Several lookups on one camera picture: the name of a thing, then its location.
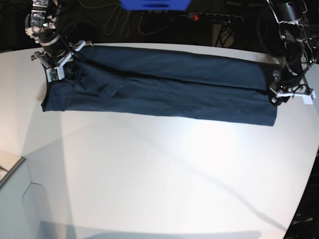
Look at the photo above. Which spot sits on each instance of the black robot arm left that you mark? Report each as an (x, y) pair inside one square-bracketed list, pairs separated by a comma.
[(301, 43)]

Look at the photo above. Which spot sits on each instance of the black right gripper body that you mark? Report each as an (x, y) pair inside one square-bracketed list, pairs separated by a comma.
[(54, 46)]

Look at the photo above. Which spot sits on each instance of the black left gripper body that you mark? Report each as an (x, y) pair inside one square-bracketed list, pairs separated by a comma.
[(290, 78)]

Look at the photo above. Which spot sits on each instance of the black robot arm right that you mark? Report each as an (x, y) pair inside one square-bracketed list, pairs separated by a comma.
[(42, 25)]

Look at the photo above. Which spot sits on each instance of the dark navy t-shirt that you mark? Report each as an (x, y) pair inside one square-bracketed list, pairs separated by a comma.
[(165, 83)]

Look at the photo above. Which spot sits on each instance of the blue plastic bin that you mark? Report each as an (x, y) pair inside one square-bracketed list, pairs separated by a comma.
[(141, 5)]

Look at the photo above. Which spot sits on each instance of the black power strip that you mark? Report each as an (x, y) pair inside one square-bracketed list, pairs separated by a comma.
[(214, 18)]

